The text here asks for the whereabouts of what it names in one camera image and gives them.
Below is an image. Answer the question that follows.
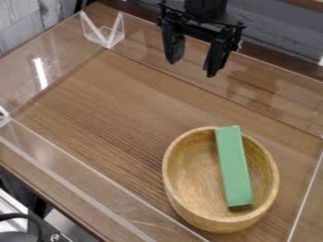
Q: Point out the black metal table frame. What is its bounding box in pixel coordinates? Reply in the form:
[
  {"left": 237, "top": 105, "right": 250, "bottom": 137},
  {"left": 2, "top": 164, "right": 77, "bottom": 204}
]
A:
[{"left": 0, "top": 168, "right": 100, "bottom": 242}]

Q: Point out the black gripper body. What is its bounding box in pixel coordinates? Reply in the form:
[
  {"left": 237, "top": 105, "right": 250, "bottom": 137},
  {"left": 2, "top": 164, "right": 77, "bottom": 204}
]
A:
[{"left": 157, "top": 0, "right": 245, "bottom": 51}]

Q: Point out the brown wooden bowl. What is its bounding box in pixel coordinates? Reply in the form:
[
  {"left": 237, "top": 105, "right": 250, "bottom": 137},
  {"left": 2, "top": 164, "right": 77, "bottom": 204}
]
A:
[{"left": 161, "top": 126, "right": 280, "bottom": 233}]

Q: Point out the clear acrylic corner bracket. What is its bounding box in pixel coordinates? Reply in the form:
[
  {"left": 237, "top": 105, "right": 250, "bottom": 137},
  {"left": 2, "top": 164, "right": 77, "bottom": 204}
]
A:
[{"left": 80, "top": 11, "right": 125, "bottom": 49}]

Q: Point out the black cable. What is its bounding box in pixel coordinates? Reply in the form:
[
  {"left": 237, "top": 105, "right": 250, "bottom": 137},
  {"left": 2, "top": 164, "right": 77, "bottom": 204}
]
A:
[{"left": 0, "top": 213, "right": 45, "bottom": 242}]

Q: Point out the green rectangular block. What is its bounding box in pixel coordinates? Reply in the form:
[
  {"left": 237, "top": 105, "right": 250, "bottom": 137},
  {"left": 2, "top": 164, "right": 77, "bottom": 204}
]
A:
[{"left": 214, "top": 126, "right": 253, "bottom": 207}]

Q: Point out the clear acrylic tray wall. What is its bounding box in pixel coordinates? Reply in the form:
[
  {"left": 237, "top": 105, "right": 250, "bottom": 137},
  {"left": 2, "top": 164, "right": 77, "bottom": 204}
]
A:
[{"left": 0, "top": 3, "right": 323, "bottom": 242}]

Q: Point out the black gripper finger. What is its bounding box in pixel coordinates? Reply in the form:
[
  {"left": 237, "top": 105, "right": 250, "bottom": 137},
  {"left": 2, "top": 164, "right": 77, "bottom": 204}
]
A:
[
  {"left": 161, "top": 20, "right": 185, "bottom": 64},
  {"left": 202, "top": 38, "right": 230, "bottom": 78}
]

